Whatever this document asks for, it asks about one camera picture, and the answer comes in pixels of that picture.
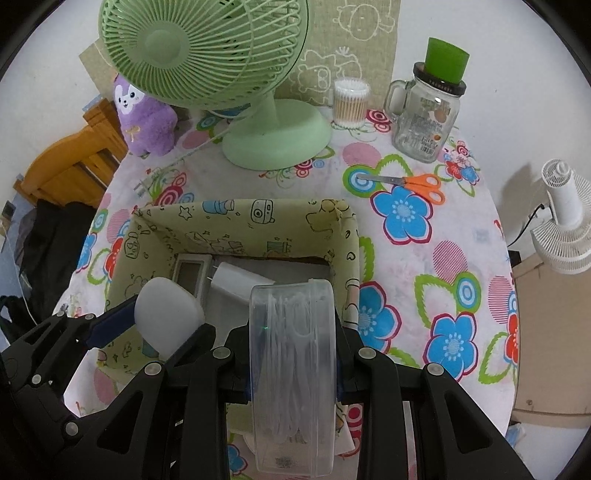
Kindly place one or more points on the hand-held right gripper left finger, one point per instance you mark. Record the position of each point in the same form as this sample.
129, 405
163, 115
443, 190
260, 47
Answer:
238, 364

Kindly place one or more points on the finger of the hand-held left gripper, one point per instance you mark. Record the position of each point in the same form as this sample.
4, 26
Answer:
113, 321
198, 341

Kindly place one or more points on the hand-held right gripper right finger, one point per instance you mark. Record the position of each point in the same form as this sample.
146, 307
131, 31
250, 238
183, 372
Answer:
348, 369

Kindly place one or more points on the white rounded case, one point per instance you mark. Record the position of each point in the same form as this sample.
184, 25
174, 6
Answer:
168, 314

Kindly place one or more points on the clear floss pick box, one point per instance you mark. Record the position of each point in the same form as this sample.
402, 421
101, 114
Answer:
291, 369

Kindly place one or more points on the white remote control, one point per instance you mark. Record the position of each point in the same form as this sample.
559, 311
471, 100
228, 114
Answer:
189, 274

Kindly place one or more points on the white charger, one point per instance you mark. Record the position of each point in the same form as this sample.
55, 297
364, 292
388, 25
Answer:
235, 282

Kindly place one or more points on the printed storage box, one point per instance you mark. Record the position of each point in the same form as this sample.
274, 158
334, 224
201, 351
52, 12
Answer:
277, 221

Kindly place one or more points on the black clothing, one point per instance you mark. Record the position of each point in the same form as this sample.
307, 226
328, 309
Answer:
46, 240

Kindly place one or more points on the floral tablecloth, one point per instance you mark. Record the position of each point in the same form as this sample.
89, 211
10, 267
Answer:
461, 258

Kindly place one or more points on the wooden chair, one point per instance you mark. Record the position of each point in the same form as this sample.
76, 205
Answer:
60, 170

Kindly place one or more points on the purple plush toy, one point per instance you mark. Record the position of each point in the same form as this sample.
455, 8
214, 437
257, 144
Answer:
147, 124

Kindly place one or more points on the orange scissors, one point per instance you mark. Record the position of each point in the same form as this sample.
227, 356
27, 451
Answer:
422, 182

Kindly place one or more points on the beige wooden door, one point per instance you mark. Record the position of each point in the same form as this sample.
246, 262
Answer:
545, 323

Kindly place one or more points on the green desk fan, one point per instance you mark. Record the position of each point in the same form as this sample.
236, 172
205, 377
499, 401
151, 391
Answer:
258, 138

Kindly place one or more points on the glass mug jar green lid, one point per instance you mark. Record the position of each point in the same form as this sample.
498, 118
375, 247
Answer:
425, 120

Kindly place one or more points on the cotton swab container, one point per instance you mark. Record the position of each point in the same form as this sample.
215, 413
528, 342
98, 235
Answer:
351, 104

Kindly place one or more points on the white floor fan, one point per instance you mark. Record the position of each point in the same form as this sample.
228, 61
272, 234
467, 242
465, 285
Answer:
568, 203

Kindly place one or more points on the green cartoon wall sheet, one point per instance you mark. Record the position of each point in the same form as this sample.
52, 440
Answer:
360, 46

